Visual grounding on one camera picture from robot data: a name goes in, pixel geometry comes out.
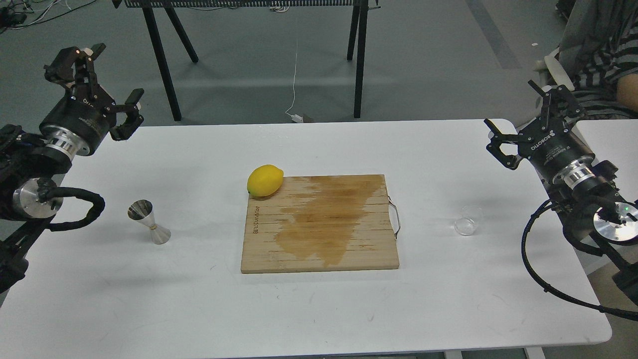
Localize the small clear glass beaker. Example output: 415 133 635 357
454 205 484 236

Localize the black metal table frame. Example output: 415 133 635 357
112 0 382 122

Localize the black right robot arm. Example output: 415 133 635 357
484 80 637 321

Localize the yellow lemon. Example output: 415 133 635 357
247 164 284 197

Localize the white side table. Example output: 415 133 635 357
576 120 638 202

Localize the steel double jigger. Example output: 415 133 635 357
127 199 171 245

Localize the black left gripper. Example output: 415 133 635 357
39 43 145 156

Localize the white cable with plug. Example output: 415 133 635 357
285 20 305 124

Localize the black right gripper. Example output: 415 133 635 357
484 80 596 187

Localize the seated person striped shirt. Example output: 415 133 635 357
559 0 638 120

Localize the white office chair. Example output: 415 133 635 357
533 47 576 106

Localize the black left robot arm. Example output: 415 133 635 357
0 43 144 292

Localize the wooden cutting board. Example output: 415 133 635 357
241 174 400 274

